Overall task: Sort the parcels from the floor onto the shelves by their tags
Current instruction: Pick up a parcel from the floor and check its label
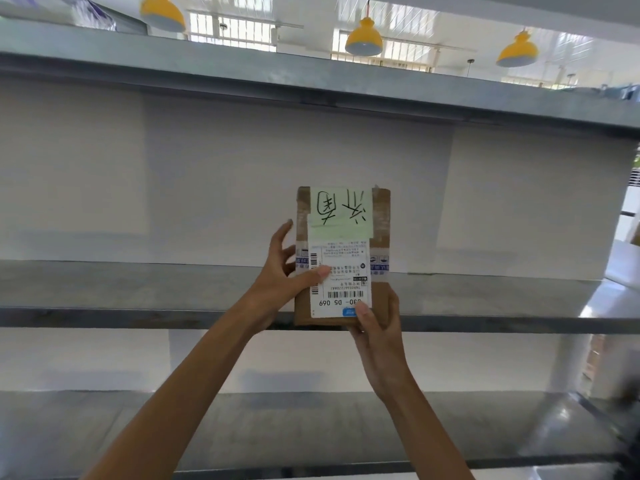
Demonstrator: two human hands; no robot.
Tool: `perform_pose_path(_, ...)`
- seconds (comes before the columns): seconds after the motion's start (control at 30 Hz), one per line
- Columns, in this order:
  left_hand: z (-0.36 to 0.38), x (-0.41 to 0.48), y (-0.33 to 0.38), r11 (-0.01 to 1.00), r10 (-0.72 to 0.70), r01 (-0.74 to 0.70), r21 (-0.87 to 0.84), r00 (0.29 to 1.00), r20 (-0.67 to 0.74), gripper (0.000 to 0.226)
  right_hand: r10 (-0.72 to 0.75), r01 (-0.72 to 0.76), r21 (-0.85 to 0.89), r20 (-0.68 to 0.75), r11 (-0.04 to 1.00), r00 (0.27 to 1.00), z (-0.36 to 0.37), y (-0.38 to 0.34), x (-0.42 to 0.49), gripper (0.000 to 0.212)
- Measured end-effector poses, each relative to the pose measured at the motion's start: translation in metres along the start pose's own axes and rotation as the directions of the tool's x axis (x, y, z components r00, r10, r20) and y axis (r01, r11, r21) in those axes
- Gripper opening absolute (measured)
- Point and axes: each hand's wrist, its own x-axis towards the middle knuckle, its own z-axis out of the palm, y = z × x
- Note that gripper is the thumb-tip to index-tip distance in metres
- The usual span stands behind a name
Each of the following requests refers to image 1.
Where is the person's right hand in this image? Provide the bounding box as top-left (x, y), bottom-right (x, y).
top-left (348, 287), bottom-right (414, 401)

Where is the person's left hand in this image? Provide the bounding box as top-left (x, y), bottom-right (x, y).
top-left (244, 219), bottom-right (332, 334)

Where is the brown cardboard parcel with labels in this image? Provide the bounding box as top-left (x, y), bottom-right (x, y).
top-left (294, 185), bottom-right (392, 327)

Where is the person's left forearm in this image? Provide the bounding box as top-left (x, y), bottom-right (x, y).
top-left (81, 294), bottom-right (273, 480)

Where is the person's right forearm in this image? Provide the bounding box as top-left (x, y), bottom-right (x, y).
top-left (384, 369), bottom-right (476, 480)

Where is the grey metal shelving rack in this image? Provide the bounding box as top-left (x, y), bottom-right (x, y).
top-left (0, 17), bottom-right (640, 480)

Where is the yellow pendant lamp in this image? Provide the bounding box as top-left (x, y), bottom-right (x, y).
top-left (139, 0), bottom-right (187, 33)
top-left (496, 28), bottom-right (540, 68)
top-left (345, 0), bottom-right (384, 57)

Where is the barred window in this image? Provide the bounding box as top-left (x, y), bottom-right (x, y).
top-left (331, 29), bottom-right (435, 73)
top-left (186, 9), bottom-right (279, 52)

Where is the clear plastic wrapped package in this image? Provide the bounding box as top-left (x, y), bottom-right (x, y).
top-left (60, 0), bottom-right (117, 31)

